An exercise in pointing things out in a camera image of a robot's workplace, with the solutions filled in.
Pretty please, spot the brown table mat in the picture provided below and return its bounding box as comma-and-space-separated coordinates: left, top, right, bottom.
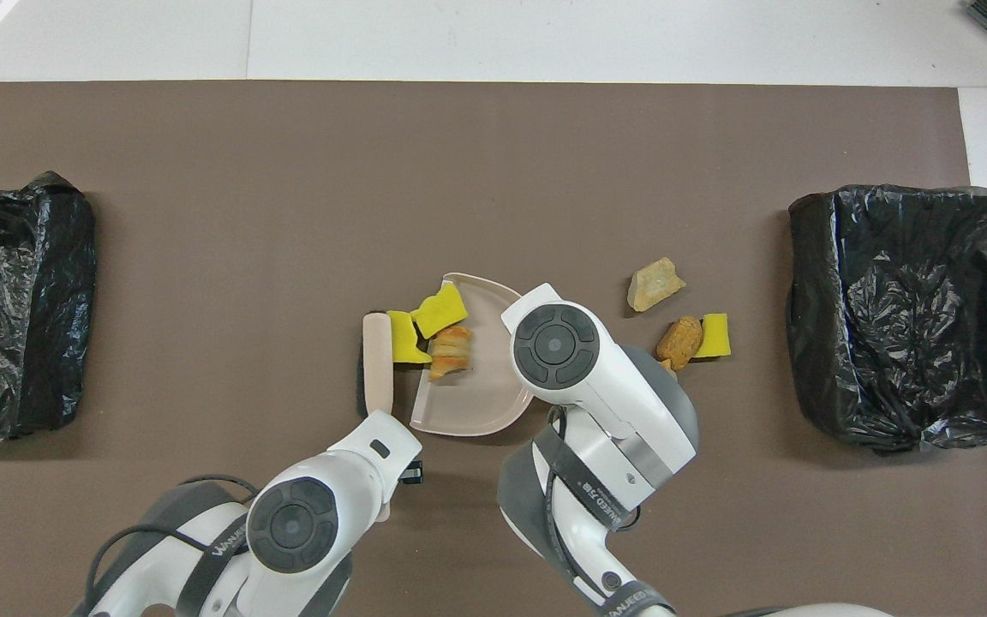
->
0, 81, 987, 617

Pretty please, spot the yellow sponge piece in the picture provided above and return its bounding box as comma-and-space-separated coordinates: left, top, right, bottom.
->
386, 309, 434, 365
693, 313, 731, 360
411, 282, 470, 340

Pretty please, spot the brown round bun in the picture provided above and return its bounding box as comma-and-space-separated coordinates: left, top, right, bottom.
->
655, 314, 704, 368

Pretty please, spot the striped croissant piece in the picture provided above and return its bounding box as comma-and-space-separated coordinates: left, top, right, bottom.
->
428, 325, 475, 382

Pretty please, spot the beige hand brush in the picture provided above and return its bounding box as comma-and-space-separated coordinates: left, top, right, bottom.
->
360, 312, 395, 421

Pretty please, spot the pale bread chunk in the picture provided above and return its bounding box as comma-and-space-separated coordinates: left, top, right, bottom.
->
626, 256, 687, 313

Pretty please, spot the black bag lined bin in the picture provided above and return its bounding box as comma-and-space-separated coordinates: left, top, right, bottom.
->
0, 171, 98, 444
786, 184, 987, 453

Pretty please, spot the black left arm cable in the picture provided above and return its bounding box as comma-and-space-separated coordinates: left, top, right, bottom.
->
82, 474, 261, 617

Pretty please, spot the beige plastic dustpan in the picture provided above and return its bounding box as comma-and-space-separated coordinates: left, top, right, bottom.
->
410, 273, 537, 438

